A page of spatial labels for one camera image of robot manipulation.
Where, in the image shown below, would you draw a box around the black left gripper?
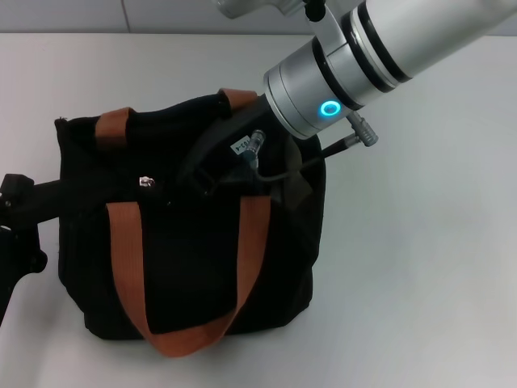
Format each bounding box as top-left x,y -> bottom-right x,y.
0,173 -> 61,320

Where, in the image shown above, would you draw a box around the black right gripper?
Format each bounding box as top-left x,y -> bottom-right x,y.
177,95 -> 292,196

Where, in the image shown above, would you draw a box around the black food bag orange straps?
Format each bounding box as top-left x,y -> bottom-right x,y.
54,87 -> 327,359

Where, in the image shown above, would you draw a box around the right gripper cable with connectors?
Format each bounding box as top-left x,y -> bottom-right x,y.
242,112 -> 380,183

